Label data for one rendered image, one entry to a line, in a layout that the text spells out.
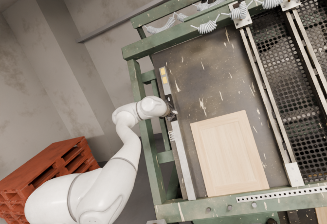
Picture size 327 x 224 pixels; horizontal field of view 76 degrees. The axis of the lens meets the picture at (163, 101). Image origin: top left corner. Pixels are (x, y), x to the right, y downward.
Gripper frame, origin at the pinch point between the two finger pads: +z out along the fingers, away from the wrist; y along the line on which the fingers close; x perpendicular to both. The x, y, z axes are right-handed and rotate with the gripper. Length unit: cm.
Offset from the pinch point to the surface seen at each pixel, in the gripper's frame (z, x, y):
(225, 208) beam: 11, -15, -64
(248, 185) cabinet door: 14, -32, -54
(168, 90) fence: 11.7, 3.4, 19.3
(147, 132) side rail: 10.9, 26.1, -7.4
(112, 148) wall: 245, 217, 4
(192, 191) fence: 12, 3, -52
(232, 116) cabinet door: 13.8, -34.6, -10.5
